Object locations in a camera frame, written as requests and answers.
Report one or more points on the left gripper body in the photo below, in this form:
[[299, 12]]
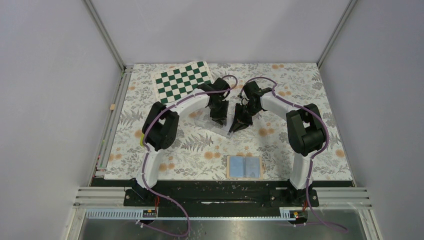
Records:
[[220, 107]]

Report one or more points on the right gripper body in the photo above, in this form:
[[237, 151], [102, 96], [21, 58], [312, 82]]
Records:
[[244, 113]]

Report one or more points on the clear plastic card box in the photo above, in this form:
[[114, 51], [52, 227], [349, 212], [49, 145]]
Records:
[[204, 121]]

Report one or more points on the beige card holder wallet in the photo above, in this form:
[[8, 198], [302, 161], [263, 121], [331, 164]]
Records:
[[244, 167]]

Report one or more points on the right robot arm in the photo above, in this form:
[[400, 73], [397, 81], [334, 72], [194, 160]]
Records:
[[306, 132]]

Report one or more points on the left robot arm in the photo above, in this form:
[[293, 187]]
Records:
[[161, 125]]

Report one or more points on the floral tablecloth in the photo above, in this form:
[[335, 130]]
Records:
[[200, 154]]

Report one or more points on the green white chessboard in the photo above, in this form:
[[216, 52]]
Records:
[[177, 82]]

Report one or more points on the yellow green small block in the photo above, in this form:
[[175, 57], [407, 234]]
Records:
[[142, 140]]

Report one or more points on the white slotted cable duct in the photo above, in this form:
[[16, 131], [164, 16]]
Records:
[[166, 213]]

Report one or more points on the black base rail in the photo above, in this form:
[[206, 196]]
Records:
[[191, 196]]

